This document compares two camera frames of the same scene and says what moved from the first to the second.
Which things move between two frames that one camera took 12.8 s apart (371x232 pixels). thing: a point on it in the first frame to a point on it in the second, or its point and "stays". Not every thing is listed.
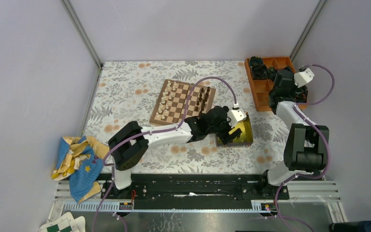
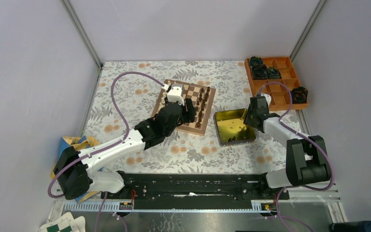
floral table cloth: x=127 y=91 stays
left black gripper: x=224 y=135 to x=191 y=111
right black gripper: x=295 y=91 to x=247 y=120
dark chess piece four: x=206 y=94 stays
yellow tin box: x=246 y=138 stays
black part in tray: x=260 y=70 stays
